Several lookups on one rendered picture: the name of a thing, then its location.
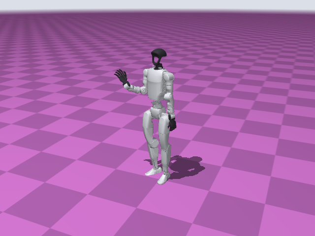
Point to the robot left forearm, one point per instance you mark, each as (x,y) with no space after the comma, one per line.
(170,107)

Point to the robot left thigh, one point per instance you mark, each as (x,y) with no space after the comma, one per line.
(163,131)

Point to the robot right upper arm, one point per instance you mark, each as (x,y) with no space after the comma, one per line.
(143,89)

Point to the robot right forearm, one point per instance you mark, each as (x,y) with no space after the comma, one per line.
(132,88)

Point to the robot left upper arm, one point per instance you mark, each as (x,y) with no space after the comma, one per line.
(169,78)

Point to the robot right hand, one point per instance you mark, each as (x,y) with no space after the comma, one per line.
(122,77)

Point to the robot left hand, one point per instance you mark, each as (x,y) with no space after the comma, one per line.
(172,123)

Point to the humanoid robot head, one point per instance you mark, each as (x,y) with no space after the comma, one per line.
(159,53)

